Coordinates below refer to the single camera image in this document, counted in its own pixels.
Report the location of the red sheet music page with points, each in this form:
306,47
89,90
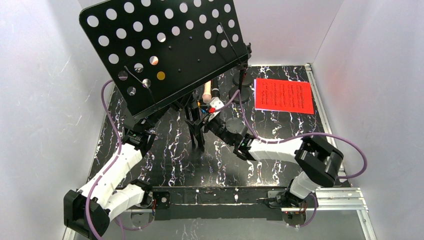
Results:
284,96

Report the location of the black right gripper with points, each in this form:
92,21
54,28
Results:
209,122

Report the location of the black desktop microphone stand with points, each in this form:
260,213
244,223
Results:
245,92

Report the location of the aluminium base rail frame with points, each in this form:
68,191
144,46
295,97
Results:
209,201

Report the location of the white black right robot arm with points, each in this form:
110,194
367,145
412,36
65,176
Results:
319,160

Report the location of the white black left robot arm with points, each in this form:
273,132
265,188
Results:
90,209

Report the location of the black tripod music stand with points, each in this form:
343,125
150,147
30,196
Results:
157,51

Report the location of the pink microphone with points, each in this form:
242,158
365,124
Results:
207,95

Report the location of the black handheld microphone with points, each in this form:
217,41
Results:
215,92

